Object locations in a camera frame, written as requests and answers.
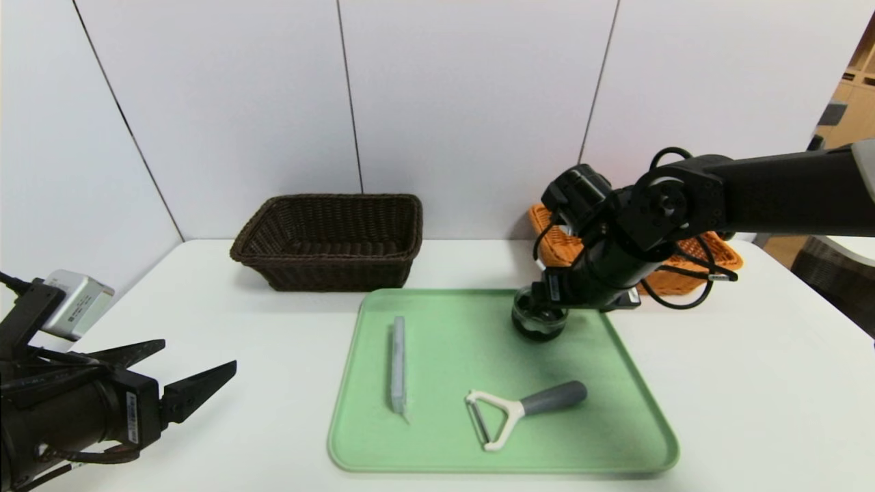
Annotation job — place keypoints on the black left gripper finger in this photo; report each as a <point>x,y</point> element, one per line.
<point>191,396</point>
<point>130,354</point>

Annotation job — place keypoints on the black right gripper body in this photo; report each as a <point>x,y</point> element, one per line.
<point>553,290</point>

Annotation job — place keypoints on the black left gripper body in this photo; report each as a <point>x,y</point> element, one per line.
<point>139,414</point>

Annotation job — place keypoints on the glass jar with dark lid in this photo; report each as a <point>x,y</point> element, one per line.
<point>540,326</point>

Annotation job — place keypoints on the slim clear plastic case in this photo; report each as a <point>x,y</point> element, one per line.
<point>398,362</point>

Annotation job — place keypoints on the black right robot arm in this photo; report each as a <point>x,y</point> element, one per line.
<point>786,191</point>

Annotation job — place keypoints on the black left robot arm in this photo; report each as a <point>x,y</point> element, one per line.
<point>55,424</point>

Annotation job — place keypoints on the orange wicker basket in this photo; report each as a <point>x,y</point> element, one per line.
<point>718,256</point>

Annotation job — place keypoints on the dark brown wicker basket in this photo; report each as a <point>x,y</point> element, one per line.
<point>328,270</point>

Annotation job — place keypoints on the light green plastic tray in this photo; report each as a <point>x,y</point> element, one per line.
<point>437,437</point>

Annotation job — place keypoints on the dark woven chair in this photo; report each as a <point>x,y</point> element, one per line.
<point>830,287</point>

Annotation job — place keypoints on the wooden shelf unit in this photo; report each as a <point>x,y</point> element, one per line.
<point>851,96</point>

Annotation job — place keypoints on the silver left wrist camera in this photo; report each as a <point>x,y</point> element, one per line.
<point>78,301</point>

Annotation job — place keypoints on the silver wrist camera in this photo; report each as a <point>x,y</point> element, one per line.
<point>78,301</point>
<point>630,298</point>

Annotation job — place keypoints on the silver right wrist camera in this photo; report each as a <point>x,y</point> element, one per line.
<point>630,298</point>

